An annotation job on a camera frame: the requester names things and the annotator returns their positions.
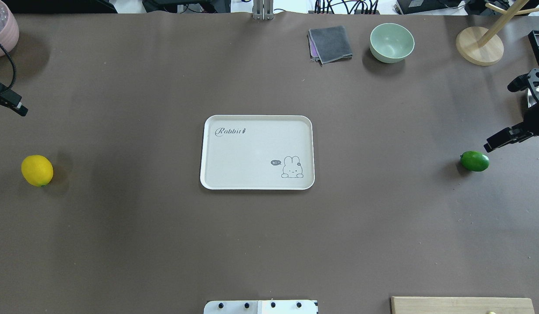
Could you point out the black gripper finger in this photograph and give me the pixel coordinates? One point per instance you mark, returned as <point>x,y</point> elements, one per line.
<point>13,102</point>

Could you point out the yellow lemon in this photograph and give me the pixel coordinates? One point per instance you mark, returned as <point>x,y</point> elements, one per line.
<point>37,170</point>

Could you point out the white rabbit tray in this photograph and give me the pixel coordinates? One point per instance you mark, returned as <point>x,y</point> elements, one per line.
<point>257,152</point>

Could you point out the green lime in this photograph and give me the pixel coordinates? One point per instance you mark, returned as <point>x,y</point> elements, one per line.
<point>474,161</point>

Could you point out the pink bowl with ice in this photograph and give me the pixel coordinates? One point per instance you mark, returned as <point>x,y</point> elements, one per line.
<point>9,30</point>

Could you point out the wooden cup stand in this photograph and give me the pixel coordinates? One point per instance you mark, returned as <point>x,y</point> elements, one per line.
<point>482,46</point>

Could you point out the green bowl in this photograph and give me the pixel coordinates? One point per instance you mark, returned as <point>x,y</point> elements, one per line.
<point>391,43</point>

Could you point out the grey folded cloth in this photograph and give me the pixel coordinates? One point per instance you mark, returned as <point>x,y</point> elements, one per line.
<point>329,44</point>

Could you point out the wooden cutting board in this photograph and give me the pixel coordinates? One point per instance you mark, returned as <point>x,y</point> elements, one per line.
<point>461,305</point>

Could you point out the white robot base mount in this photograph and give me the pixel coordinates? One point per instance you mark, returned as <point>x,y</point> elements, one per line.
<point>261,307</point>

